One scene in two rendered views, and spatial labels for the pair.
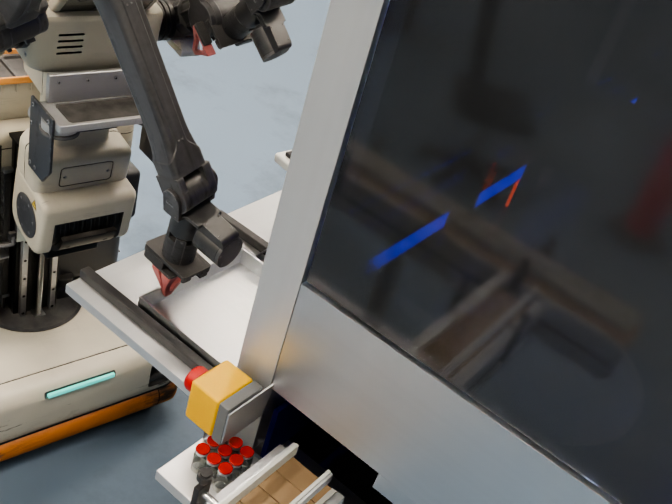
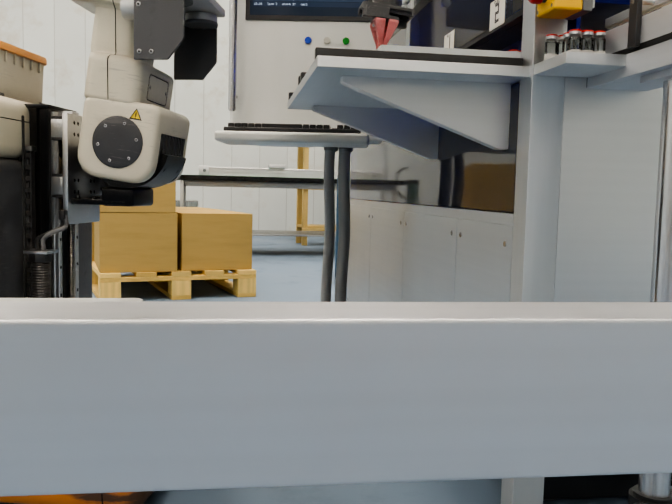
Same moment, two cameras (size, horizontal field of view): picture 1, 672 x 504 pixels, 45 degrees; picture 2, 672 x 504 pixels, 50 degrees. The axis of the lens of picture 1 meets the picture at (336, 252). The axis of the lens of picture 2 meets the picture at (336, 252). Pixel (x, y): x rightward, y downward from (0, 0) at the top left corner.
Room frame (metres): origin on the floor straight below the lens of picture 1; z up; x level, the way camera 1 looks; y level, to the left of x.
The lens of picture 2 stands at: (0.00, 1.17, 0.64)
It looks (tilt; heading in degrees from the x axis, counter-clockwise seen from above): 5 degrees down; 324
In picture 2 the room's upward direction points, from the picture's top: 1 degrees clockwise
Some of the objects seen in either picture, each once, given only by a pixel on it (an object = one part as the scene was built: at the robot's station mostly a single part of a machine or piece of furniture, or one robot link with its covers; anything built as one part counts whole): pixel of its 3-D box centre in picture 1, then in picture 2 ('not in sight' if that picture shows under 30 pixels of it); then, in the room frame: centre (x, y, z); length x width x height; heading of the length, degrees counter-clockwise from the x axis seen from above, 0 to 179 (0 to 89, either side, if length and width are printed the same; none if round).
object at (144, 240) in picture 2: not in sight; (160, 221); (4.41, -0.63, 0.41); 1.40 x 1.00 x 0.82; 163
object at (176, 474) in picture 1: (221, 480); (586, 65); (0.78, 0.06, 0.87); 0.14 x 0.13 x 0.02; 62
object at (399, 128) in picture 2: not in sight; (375, 133); (1.50, -0.05, 0.79); 0.34 x 0.03 x 0.13; 62
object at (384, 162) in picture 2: not in sight; (400, 164); (1.81, -0.40, 0.73); 1.98 x 0.01 x 0.25; 152
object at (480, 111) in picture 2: not in sight; (425, 113); (1.06, 0.19, 0.79); 0.34 x 0.03 x 0.13; 62
